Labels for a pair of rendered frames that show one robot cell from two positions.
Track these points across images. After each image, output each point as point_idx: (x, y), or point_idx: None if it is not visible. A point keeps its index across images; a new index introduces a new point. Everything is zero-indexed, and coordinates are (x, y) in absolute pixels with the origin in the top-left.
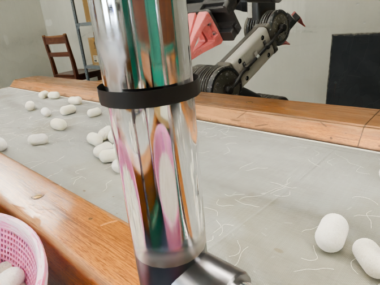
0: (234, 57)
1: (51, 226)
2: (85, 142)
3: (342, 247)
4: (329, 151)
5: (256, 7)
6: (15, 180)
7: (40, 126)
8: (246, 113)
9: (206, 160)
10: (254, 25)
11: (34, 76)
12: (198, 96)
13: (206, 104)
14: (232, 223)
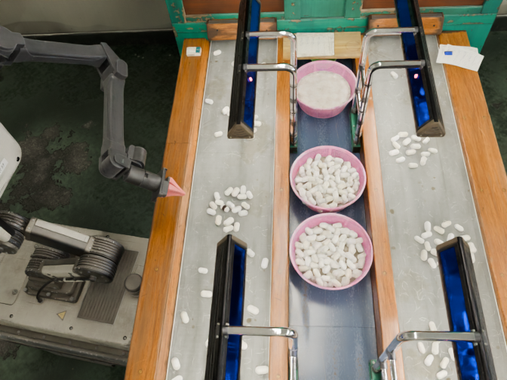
0: (82, 234)
1: (286, 174)
2: (237, 234)
3: None
4: (202, 152)
5: (8, 226)
6: (281, 204)
7: None
8: (185, 184)
9: (227, 179)
10: (19, 234)
11: None
12: (164, 221)
13: (179, 206)
14: (255, 155)
